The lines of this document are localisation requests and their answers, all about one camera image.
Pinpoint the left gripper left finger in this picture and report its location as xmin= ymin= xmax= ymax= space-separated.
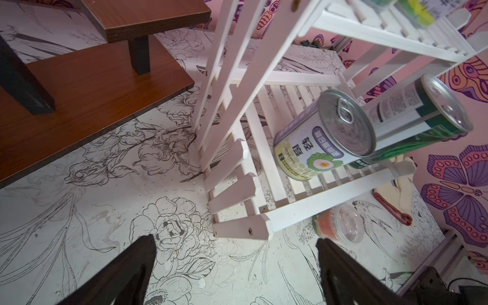
xmin=59 ymin=235 xmax=157 ymax=304

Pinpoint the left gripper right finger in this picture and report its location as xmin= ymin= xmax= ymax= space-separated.
xmin=316 ymin=238 xmax=413 ymax=305

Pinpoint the red seed jar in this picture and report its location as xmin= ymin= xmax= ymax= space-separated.
xmin=312 ymin=203 xmax=365 ymax=243

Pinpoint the white wooden slatted shelf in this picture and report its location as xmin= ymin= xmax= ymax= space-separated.
xmin=193 ymin=1 xmax=487 ymax=240

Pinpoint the green watermelon can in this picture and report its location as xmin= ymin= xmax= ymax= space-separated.
xmin=349 ymin=74 xmax=474 ymax=169

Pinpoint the beige work glove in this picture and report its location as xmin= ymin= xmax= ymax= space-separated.
xmin=372 ymin=156 xmax=416 ymax=216

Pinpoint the white purple label can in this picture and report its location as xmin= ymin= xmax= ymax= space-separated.
xmin=273 ymin=90 xmax=376 ymax=181

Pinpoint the brown wooden tiered stand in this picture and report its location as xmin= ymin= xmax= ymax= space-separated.
xmin=1 ymin=1 xmax=211 ymax=186

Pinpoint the red handled tool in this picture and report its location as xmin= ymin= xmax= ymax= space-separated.
xmin=373 ymin=191 xmax=413 ymax=226

